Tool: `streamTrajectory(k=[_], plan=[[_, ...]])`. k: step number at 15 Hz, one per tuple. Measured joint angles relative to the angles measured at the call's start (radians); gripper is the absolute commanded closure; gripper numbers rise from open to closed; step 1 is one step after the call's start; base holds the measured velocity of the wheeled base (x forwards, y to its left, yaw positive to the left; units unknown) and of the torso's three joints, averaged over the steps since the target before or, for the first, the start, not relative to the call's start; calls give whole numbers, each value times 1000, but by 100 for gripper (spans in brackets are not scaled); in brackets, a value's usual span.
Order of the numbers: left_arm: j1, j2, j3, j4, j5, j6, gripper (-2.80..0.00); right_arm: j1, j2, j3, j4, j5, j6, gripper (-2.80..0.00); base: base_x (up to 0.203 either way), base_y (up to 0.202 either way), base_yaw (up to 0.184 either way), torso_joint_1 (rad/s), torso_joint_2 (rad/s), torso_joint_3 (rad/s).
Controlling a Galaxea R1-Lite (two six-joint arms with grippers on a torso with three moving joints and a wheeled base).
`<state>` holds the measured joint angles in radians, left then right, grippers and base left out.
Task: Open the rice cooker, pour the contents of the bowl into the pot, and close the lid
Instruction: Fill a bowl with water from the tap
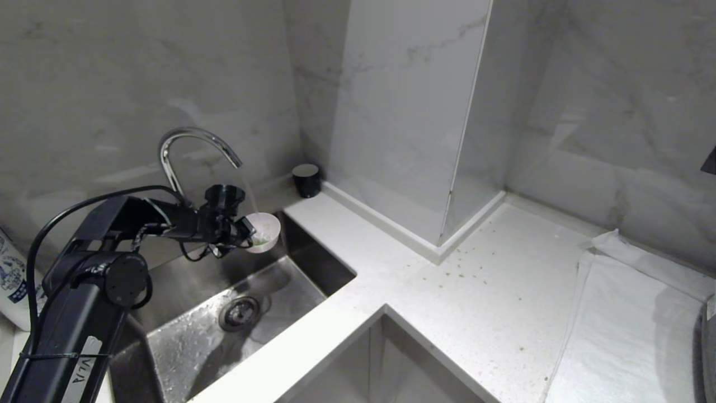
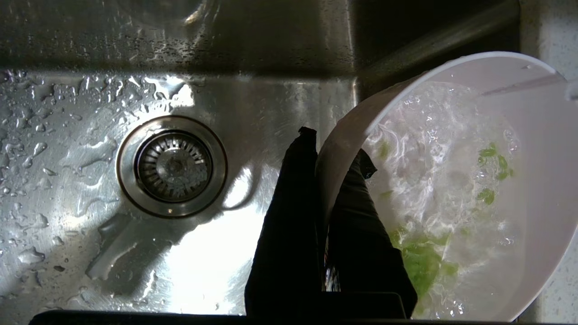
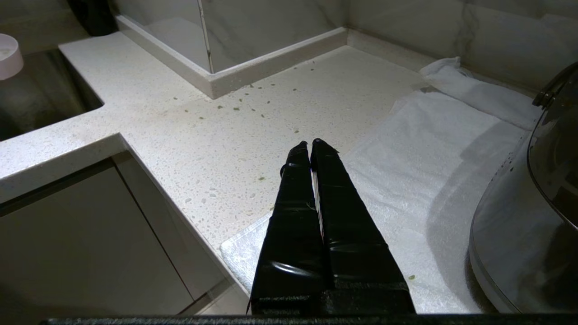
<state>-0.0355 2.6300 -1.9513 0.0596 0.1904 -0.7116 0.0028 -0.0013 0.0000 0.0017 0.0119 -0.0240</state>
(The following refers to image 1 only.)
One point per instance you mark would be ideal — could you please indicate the round metal sink drain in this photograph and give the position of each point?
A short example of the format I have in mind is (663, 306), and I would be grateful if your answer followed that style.
(239, 313)

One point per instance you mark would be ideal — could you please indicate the white cloth mat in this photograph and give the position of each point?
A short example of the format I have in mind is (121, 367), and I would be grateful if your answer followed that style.
(626, 324)

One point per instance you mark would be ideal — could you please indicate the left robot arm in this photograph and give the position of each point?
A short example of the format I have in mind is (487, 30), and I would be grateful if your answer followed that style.
(84, 291)

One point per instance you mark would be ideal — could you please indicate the small white bowl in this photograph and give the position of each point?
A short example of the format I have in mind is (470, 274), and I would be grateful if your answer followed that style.
(267, 226)

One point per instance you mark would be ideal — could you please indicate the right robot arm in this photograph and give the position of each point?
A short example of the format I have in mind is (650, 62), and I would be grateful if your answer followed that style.
(710, 162)

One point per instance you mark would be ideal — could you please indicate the stainless steel sink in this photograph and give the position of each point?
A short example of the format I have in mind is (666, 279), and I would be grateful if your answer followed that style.
(190, 341)

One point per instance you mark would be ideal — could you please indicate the white bottle with blue print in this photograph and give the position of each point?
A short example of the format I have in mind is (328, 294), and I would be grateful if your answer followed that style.
(12, 285)

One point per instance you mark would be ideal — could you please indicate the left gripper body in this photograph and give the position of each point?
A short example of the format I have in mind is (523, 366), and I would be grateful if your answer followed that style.
(245, 229)

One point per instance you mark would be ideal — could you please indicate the black cup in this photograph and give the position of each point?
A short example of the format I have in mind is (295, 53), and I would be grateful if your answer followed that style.
(307, 182)

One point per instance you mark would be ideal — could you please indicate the chrome gooseneck faucet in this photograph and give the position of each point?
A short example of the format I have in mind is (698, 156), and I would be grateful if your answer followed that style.
(168, 146)

